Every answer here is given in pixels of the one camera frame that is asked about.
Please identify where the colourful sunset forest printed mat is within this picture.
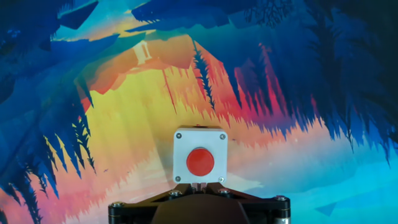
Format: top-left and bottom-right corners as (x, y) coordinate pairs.
(0, 0), (398, 224)

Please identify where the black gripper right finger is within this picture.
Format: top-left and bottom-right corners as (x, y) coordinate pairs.
(199, 182), (292, 224)

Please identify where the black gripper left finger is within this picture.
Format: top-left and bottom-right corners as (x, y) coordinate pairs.
(108, 182), (200, 224)

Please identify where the grey box with red button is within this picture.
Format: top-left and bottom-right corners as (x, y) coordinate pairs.
(172, 125), (229, 185)

